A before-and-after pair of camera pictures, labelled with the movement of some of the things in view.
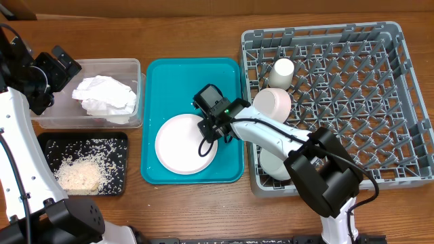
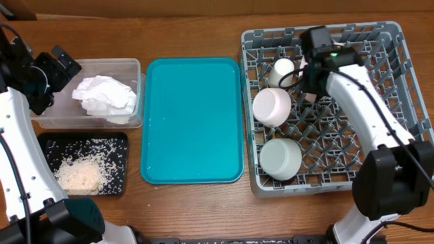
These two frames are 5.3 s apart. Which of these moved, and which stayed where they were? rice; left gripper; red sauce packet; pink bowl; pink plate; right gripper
Moved: right gripper; pink plate
Stayed: left gripper; red sauce packet; rice; pink bowl
